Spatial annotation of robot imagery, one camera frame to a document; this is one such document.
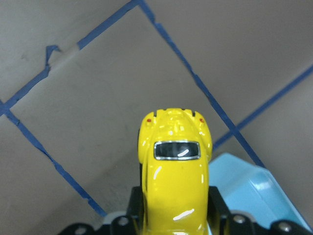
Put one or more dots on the yellow beetle toy car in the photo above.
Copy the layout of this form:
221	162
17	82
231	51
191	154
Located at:
174	149

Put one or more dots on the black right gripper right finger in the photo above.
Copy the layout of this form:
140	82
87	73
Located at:
222	222

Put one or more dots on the light blue plastic bin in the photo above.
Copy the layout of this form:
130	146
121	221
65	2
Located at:
253	190

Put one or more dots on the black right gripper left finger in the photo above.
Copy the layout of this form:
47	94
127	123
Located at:
130	223

